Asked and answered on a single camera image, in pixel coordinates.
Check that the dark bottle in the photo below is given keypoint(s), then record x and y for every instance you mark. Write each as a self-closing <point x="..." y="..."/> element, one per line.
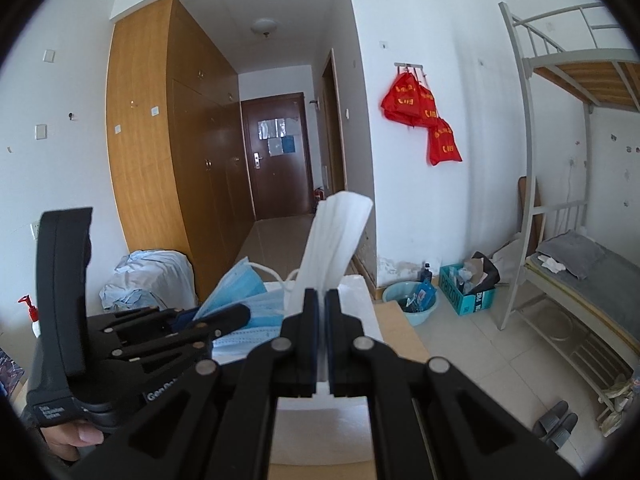
<point x="426" y="274"/>

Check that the wooden wardrobe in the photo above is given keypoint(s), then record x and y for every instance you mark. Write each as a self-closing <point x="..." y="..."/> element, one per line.
<point x="150" y="160"/>

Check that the blue plastic basin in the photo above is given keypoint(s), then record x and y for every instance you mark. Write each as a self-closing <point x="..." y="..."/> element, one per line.
<point x="400" y="292"/>

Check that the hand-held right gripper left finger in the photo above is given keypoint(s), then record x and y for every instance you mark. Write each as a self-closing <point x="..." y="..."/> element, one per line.
<point x="312" y="325"/>

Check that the blue paper notice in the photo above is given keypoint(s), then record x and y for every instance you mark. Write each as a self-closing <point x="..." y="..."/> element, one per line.
<point x="287" y="146"/>

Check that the white face mask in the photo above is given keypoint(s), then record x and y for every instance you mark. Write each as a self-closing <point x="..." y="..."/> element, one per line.
<point x="335" y="240"/>

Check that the red pump lotion bottle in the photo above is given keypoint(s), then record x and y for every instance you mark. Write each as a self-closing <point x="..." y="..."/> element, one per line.
<point x="33" y="315"/>

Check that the bundle of light bedding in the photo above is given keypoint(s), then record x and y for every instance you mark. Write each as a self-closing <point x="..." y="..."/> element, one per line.
<point x="150" y="277"/>

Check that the white foam box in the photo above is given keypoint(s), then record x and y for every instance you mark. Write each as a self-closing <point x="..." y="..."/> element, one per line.
<point x="325" y="425"/>

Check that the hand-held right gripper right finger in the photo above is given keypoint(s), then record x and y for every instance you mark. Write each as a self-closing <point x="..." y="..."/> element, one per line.
<point x="331" y="325"/>

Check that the metal wall hook rack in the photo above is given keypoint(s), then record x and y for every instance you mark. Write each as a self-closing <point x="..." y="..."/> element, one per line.
<point x="407" y="65"/>

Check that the pale green cloth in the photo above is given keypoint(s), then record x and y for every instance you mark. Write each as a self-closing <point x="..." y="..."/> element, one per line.
<point x="616" y="405"/>

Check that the black plastic bag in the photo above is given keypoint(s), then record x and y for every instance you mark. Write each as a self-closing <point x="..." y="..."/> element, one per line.
<point x="482" y="270"/>

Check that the white crumpled cloth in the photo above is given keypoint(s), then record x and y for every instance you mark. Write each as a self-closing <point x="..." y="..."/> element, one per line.
<point x="551" y="263"/>

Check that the blue cardboard box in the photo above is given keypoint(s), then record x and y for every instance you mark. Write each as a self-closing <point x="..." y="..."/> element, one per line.
<point x="457" y="292"/>

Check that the grey metal bunk bed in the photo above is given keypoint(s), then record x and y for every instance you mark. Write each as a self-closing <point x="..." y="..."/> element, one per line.
<point x="525" y="110"/>

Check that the grey paper notice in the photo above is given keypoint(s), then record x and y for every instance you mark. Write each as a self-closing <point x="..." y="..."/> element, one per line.
<point x="271" y="128"/>

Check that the brown side door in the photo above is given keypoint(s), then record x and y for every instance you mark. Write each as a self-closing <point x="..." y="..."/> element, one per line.
<point x="336" y="125"/>

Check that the person's left hand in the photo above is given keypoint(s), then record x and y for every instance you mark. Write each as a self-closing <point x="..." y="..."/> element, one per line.
<point x="80" y="437"/>

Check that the white wall switch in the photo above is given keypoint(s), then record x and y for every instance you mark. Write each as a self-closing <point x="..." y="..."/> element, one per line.
<point x="48" y="55"/>
<point x="40" y="131"/>

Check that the blue face mask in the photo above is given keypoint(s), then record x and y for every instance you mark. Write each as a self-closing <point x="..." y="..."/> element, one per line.
<point x="256" y="331"/>
<point x="235" y="285"/>

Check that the grey blanket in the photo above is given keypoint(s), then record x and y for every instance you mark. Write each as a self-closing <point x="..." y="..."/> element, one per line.
<point x="575" y="252"/>

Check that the red cloth bag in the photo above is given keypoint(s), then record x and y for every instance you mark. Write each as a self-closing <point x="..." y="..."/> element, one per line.
<point x="400" y="97"/>
<point x="429" y="107"/>
<point x="444" y="144"/>

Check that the round ceiling lamp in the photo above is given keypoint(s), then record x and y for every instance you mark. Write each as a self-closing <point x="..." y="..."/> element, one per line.
<point x="265" y="26"/>

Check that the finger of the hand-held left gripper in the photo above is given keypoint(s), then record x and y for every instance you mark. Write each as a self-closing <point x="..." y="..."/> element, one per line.
<point x="145" y="319"/>
<point x="220" y="317"/>

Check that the dark brown entrance door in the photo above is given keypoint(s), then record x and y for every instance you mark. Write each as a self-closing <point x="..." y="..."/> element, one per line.
<point x="280" y="180"/>

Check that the leaning wooden board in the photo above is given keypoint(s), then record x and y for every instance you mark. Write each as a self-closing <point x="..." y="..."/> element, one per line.
<point x="527" y="210"/>

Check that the white wall outlet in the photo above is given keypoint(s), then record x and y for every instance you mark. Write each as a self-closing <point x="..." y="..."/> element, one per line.
<point x="34" y="232"/>

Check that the dark patterned cloth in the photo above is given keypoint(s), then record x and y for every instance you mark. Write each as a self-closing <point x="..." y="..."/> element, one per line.
<point x="10" y="372"/>

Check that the red fire extinguisher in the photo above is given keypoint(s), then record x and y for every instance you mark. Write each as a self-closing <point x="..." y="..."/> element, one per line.
<point x="318" y="200"/>

